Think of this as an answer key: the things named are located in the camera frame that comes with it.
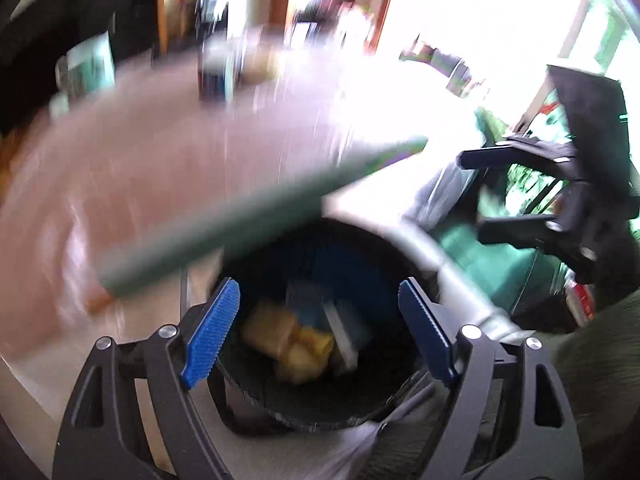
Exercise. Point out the tan cardboard box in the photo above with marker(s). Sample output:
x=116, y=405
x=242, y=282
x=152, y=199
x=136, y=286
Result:
x=267, y=330

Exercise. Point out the person's right forearm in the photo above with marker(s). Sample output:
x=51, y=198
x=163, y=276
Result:
x=600, y=385

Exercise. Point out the green-edged table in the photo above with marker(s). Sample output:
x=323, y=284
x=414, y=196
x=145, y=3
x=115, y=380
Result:
x=225, y=225

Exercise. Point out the teal patterned mug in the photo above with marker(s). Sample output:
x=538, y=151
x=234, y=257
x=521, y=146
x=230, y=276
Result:
x=90, y=67

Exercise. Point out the green cloth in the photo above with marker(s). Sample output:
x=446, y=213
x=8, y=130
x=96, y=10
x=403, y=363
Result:
x=495, y=270

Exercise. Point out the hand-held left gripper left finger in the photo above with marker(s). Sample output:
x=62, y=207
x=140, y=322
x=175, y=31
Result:
x=210, y=332

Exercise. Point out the yellow crumpled wrapper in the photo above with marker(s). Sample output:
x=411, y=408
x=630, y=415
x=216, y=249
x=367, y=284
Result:
x=300, y=362

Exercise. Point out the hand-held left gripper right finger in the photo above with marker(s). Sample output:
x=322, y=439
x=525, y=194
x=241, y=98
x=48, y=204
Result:
x=430, y=332

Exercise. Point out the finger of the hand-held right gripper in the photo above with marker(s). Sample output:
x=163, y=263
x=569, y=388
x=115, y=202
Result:
x=515, y=232
x=505, y=157

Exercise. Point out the black trash bin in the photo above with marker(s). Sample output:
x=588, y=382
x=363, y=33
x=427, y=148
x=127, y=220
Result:
x=380, y=265

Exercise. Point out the table with plastic cover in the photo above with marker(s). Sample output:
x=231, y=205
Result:
x=175, y=150

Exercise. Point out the small mint green object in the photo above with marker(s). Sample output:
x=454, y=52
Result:
x=58, y=105

